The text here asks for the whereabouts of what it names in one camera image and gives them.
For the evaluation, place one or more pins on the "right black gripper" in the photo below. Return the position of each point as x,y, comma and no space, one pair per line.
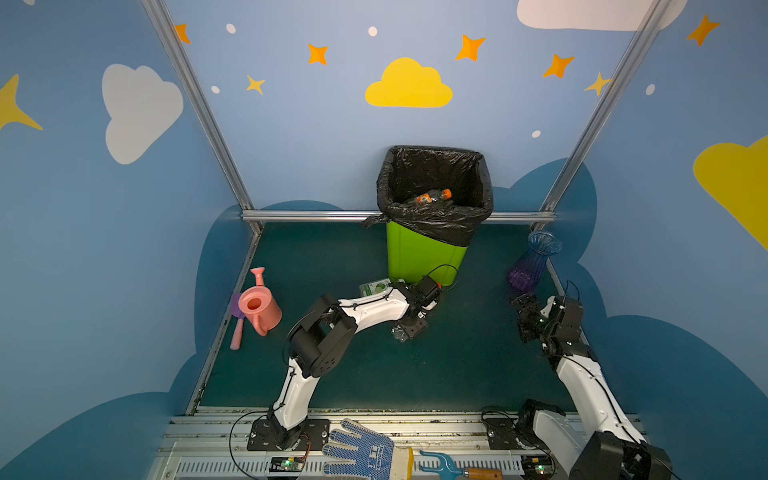
528,315

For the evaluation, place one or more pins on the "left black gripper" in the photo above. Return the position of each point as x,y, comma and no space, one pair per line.
409,325

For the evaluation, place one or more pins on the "orange red label bottle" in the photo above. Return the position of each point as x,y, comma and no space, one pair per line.
433,196

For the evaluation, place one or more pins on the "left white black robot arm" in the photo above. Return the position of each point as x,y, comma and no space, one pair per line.
317,343

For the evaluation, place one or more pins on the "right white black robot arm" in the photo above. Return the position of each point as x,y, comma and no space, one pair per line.
611,447

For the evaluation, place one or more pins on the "lime label bottle near bin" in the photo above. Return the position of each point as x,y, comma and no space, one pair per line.
374,287

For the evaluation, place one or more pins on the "green plastic trash bin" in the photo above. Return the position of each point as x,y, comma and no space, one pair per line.
411,256

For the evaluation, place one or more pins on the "black bin liner bag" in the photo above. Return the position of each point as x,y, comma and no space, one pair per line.
409,171

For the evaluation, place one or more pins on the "purple glass vase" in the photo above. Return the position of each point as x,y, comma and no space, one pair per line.
526,273

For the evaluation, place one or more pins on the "blue dotted work glove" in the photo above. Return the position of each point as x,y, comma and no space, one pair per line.
355,451

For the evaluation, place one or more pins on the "right green circuit board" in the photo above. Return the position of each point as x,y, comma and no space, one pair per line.
538,467

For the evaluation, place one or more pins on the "green circuit board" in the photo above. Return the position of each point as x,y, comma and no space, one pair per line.
538,467
286,464

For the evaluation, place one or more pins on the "pink plastic watering can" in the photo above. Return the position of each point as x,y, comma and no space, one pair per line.
260,309

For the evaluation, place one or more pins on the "purple plastic item behind can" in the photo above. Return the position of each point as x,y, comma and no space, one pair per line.
235,310

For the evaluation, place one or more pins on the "left green circuit board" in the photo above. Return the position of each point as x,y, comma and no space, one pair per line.
286,464

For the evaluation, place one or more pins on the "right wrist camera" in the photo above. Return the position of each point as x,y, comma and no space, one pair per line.
545,311

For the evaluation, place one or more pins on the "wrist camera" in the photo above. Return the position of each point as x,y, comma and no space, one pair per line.
545,311
428,290

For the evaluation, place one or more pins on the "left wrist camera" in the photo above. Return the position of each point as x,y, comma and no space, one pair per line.
428,290

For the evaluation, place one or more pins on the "aluminium back frame rail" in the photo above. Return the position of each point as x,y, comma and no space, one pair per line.
263,215

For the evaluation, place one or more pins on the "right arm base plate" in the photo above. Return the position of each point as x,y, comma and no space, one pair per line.
502,434

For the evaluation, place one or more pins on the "teal garden fork wooden handle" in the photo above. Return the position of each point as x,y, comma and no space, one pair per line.
448,470

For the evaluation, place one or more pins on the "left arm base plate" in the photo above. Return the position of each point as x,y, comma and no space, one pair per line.
266,435

